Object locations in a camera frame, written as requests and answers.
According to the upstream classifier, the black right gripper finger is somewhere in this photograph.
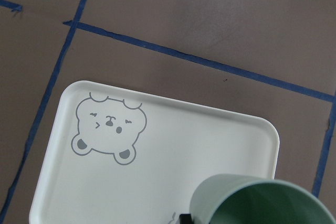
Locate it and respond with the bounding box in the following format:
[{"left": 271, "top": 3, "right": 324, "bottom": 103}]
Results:
[{"left": 177, "top": 210, "right": 193, "bottom": 224}]

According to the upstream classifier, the green plastic cup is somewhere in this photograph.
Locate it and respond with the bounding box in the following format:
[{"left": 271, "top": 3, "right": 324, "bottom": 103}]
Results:
[{"left": 190, "top": 174, "right": 335, "bottom": 223}]

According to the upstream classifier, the white bear tray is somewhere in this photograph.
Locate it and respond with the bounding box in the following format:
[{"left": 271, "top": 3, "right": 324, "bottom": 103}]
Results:
[{"left": 29, "top": 81, "right": 279, "bottom": 223}]

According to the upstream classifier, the horizontal blue tape strip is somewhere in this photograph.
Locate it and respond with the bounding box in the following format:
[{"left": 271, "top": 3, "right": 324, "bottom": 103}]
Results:
[{"left": 77, "top": 22, "right": 335, "bottom": 103}]

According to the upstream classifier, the vertical blue tape strip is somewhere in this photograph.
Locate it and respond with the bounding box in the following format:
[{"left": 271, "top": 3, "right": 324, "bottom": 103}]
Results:
[{"left": 1, "top": 0, "right": 87, "bottom": 223}]

